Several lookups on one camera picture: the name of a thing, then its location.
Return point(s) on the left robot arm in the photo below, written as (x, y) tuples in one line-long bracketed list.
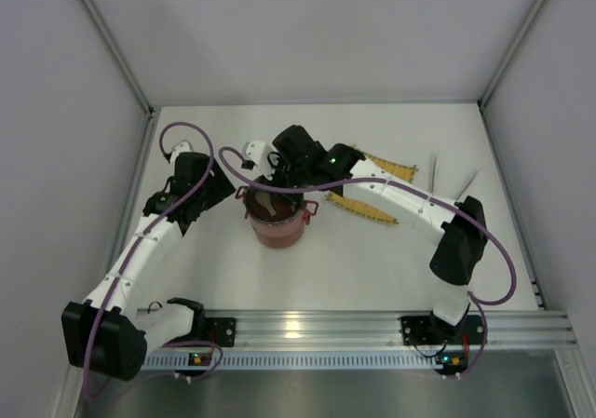
[(104, 333)]

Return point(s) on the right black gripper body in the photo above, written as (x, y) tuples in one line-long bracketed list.
[(285, 176)]

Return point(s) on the left camera mount white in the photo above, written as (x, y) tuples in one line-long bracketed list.
[(178, 149)]

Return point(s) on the pink steel pot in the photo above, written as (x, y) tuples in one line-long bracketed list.
[(293, 228), (278, 242)]

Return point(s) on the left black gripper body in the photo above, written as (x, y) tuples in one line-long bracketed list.
[(216, 185)]

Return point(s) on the right camera mount white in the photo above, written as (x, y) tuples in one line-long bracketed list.
[(258, 153)]

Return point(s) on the metal tongs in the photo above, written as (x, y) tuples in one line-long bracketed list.
[(451, 176)]

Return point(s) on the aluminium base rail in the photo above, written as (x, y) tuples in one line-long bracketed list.
[(294, 340)]

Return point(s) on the grey lid with handle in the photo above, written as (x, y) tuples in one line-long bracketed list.
[(288, 207)]

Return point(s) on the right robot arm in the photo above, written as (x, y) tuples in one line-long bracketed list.
[(454, 228)]

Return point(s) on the beige spoon head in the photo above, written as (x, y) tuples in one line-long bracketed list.
[(264, 200)]

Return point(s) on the camera mount white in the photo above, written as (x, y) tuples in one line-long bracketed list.
[(258, 153), (178, 149)]

